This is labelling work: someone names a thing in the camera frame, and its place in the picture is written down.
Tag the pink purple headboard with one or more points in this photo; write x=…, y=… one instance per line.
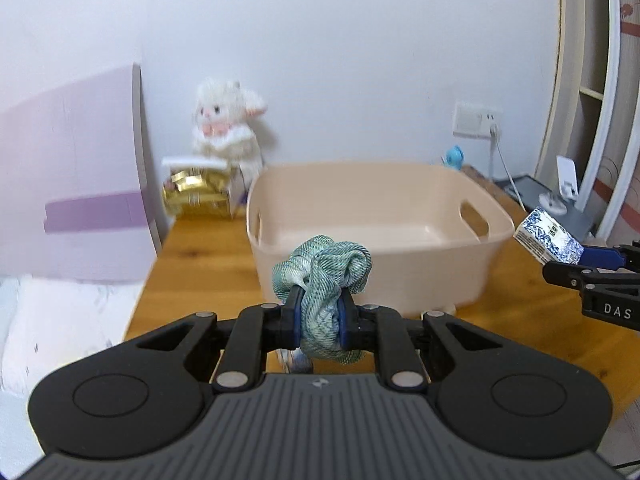
x=74, y=193

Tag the white bed pillow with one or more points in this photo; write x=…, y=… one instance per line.
x=59, y=322

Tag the white curved shelf frame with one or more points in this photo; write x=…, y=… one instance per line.
x=594, y=114

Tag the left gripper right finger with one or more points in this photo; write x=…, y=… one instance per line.
x=384, y=333

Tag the beige plastic storage basket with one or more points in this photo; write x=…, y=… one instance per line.
x=432, y=231

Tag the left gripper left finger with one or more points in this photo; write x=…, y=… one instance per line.
x=257, y=331

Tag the white phone stand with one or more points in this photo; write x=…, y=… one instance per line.
x=557, y=203

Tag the green knitted cloth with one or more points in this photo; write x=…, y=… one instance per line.
x=323, y=268

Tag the white wall socket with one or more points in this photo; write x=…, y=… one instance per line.
x=476, y=121

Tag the white plush sheep toy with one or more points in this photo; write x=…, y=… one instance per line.
x=223, y=110

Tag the blue figurine toy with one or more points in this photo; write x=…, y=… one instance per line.
x=454, y=158

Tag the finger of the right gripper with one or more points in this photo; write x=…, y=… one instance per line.
x=578, y=277
x=612, y=258

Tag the gold snack bag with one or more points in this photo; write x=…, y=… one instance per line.
x=203, y=192

